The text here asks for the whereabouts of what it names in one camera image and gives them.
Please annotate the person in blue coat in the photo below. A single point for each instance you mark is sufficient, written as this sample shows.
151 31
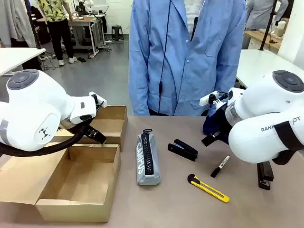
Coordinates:
190 59

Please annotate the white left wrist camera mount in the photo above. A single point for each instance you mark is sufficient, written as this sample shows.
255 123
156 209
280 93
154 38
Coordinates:
98 101

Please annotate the wooden side table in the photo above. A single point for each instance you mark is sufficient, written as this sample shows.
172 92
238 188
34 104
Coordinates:
261 38

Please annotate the large white desk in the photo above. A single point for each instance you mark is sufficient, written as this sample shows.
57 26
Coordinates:
259 64

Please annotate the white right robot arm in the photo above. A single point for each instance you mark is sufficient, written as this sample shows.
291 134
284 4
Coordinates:
266 118

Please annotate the yellow utility knife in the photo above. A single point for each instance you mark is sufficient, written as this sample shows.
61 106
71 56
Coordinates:
209 188

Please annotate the white table with round corner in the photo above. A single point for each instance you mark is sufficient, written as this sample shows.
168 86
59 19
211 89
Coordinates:
16 58

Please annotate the short black stapler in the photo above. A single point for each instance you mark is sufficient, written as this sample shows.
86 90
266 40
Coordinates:
183 149

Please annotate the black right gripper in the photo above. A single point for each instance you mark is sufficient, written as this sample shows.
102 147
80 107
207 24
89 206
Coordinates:
222 123

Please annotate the navy campus pencil case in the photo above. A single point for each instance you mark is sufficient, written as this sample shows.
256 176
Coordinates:
209 122

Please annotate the small open cardboard box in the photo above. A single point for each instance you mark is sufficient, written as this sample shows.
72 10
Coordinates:
111 126

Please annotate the black tripod pole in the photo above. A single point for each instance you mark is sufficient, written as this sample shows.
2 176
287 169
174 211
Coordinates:
267 28
33 26

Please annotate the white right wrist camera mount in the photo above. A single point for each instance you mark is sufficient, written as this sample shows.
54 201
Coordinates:
209 97

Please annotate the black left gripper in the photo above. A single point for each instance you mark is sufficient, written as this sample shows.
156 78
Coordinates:
91 132

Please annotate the person in grey-blue shirt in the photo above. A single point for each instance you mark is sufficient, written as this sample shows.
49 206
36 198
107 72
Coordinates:
259 14

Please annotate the person in yellow shirt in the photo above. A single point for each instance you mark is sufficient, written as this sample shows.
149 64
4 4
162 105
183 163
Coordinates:
58 26

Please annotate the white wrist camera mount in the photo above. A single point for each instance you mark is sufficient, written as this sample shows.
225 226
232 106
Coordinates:
209 97
98 101

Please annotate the black plastic stool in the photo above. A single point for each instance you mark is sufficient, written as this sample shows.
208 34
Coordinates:
117 32

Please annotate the grey workbench with wooden top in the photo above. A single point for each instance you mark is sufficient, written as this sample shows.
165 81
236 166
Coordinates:
85 26

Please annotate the large open cardboard box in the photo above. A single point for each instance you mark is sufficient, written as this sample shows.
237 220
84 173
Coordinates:
78 180

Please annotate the grey campus pencil case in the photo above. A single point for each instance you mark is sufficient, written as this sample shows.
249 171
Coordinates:
148 161

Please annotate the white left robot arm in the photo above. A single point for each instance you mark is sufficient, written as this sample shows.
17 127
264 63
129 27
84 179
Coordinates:
31 111

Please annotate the black marker pen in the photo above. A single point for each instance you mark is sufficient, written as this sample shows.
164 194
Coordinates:
219 167

